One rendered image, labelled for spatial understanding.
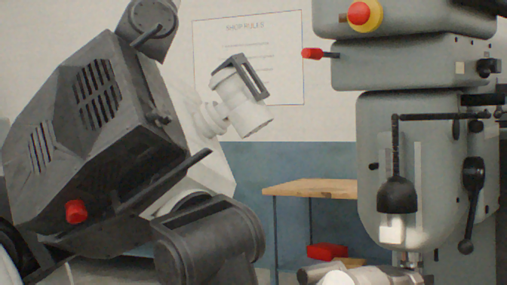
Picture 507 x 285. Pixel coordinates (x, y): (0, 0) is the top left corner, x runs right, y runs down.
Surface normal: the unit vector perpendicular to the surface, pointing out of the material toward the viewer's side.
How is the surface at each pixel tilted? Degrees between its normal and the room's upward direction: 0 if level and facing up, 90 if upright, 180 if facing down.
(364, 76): 90
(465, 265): 90
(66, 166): 74
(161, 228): 16
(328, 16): 90
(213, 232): 51
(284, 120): 90
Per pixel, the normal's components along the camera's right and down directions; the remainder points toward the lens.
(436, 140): 0.16, 0.07
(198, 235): 0.25, -0.68
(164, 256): -0.79, 0.26
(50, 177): -0.67, -0.20
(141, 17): 0.33, -0.42
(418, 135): -0.41, 0.08
